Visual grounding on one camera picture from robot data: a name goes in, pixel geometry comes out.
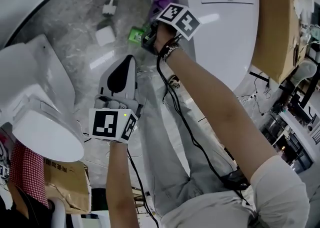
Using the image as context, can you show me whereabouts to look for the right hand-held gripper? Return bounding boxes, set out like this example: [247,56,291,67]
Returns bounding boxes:
[140,3,202,55]

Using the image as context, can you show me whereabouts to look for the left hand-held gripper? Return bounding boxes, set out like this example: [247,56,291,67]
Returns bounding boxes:
[89,55,144,144]

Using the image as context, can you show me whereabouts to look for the purple cloth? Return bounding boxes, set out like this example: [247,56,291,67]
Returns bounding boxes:
[149,0,176,21]

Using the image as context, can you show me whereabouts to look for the white toilet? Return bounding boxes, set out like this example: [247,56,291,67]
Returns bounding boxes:
[148,0,261,93]
[0,34,86,163]

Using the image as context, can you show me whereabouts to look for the person's left forearm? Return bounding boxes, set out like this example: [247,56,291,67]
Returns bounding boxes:
[105,141,138,228]

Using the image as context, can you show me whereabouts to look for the person's right forearm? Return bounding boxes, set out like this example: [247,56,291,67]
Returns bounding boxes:
[163,46,279,181]

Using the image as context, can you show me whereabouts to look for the person's right hand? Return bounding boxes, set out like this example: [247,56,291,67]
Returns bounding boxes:
[153,23,180,53]

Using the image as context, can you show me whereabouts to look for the person's left hand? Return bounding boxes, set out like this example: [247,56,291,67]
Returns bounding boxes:
[94,95,134,110]

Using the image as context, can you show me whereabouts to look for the white square brush holder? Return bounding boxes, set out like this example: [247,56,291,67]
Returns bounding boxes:
[94,27,116,47]

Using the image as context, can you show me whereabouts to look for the green patterned packet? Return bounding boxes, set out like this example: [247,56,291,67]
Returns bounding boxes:
[127,26,146,45]

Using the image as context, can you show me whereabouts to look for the person's light grey trousers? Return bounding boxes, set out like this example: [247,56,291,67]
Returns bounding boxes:
[136,68,259,228]

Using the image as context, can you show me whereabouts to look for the torn brown cardboard box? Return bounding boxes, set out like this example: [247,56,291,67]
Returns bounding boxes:
[43,158,92,215]

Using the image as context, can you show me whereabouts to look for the red checkered cloth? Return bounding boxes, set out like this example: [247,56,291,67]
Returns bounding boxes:
[9,139,50,209]

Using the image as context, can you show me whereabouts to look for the white plastic chair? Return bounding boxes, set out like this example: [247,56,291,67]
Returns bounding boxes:
[289,59,319,86]

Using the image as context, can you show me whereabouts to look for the cluttered storage shelf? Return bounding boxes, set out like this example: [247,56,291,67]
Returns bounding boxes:
[259,104,320,174]

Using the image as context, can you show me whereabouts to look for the person's white sleeve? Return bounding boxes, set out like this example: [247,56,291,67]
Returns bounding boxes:
[249,155,311,228]

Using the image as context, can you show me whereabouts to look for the metal wrist bracelet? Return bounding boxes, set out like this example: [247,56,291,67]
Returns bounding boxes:
[159,42,184,62]

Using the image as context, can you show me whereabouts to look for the black cable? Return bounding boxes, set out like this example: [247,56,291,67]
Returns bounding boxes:
[126,146,161,228]
[155,53,251,206]

